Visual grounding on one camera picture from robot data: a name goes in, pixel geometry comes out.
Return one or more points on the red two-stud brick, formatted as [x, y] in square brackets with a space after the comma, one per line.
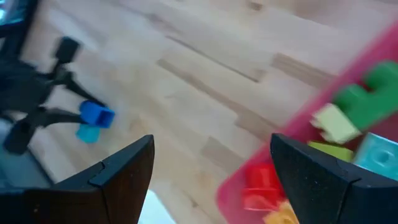
[261, 186]

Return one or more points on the green two-stud brick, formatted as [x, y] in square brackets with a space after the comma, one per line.
[370, 99]

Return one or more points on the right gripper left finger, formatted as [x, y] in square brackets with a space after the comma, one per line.
[118, 186]

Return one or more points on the teal two-stud brick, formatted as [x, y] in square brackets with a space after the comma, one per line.
[88, 133]

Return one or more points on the black aluminium table frame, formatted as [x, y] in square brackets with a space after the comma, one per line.
[18, 31]

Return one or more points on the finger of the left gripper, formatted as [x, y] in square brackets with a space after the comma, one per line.
[53, 117]
[77, 90]

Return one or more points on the small green square brick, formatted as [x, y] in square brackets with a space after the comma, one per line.
[334, 151]

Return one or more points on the small teal brick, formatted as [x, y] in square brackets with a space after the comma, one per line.
[377, 155]

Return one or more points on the pink plastic tray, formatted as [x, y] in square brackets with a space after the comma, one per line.
[295, 130]

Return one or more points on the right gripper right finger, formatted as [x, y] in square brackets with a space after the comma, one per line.
[326, 193]

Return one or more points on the yellow toy brick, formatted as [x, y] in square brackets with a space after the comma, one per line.
[283, 214]

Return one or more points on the blue toy brick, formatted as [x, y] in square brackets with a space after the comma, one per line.
[96, 114]

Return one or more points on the light green square brick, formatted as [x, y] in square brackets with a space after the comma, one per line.
[335, 124]

